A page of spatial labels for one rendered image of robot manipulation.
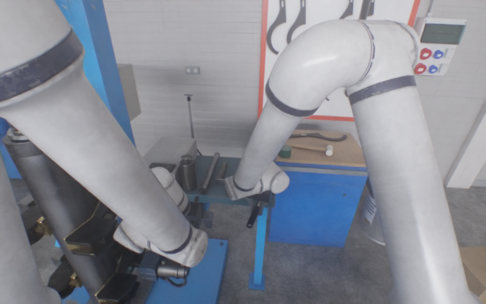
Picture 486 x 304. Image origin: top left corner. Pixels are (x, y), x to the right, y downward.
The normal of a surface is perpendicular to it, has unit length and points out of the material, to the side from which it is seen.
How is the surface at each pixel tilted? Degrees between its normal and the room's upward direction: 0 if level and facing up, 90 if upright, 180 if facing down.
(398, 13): 90
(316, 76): 95
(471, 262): 0
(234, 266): 0
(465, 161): 90
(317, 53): 72
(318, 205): 90
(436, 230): 59
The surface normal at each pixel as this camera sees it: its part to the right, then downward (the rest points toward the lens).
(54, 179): 0.70, 0.36
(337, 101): -0.11, 0.50
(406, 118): -0.10, -0.02
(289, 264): 0.01, -0.87
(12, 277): 0.98, 0.14
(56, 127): 0.47, 0.63
